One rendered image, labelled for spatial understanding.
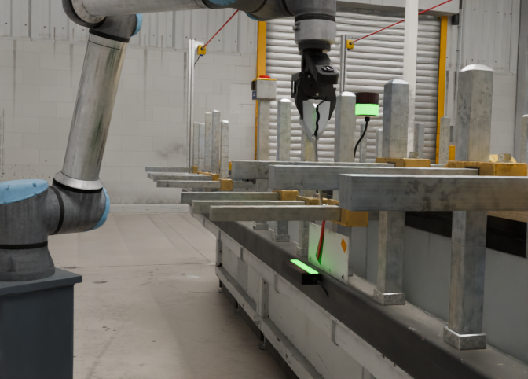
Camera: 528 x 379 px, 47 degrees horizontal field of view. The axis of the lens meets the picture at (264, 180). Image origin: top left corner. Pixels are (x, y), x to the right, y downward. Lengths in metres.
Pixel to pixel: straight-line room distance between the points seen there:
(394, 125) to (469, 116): 0.25
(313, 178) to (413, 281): 0.79
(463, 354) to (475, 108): 0.35
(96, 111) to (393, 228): 1.02
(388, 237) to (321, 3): 0.52
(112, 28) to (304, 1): 0.66
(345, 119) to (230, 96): 8.06
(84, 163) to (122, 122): 7.25
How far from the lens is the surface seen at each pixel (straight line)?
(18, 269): 1.82
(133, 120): 9.13
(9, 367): 1.84
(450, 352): 0.93
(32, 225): 1.82
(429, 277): 1.45
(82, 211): 1.90
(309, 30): 1.32
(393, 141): 1.12
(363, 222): 1.30
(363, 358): 1.33
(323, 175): 0.77
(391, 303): 1.15
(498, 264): 1.23
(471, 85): 0.91
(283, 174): 0.75
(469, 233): 0.91
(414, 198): 0.54
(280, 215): 1.28
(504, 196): 0.58
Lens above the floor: 0.98
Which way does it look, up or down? 3 degrees down
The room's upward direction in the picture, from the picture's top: 1 degrees clockwise
